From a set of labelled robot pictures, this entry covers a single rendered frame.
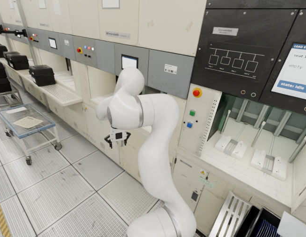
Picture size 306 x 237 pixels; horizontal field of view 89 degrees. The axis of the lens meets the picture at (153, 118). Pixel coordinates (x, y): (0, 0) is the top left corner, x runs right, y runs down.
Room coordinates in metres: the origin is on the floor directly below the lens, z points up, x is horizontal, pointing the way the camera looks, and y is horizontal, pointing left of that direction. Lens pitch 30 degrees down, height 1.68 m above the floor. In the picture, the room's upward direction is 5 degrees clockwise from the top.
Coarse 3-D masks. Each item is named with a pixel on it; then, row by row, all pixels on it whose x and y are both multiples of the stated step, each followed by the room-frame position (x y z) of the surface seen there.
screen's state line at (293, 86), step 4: (280, 80) 0.75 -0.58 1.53; (284, 80) 0.74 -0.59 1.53; (280, 84) 0.74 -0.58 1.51; (284, 84) 0.73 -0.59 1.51; (288, 84) 0.72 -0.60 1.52; (292, 84) 0.72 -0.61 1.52; (296, 84) 0.71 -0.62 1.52; (300, 84) 0.70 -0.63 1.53; (288, 88) 0.72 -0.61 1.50; (292, 88) 0.71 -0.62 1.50; (296, 88) 0.70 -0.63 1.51; (300, 88) 0.70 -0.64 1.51; (304, 88) 0.69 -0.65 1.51; (304, 92) 0.68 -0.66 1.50
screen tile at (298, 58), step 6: (294, 54) 0.74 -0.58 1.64; (300, 54) 0.73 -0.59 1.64; (294, 60) 0.74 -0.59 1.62; (300, 60) 0.73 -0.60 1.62; (288, 72) 0.74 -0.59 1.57; (294, 72) 0.72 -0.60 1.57; (300, 72) 0.71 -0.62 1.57; (288, 78) 0.73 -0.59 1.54; (294, 78) 0.72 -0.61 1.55; (300, 78) 0.71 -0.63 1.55
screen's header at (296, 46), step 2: (294, 44) 0.75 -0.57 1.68; (296, 44) 0.75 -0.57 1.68; (298, 44) 0.74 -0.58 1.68; (300, 44) 0.74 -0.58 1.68; (294, 46) 0.75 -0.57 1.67; (296, 46) 0.75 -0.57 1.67; (298, 46) 0.74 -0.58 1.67; (300, 46) 0.74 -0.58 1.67; (302, 46) 0.74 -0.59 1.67; (304, 46) 0.73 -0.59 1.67; (296, 48) 0.74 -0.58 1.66; (298, 48) 0.74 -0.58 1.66; (300, 48) 0.74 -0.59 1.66; (302, 48) 0.73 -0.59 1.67; (304, 48) 0.73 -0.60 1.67
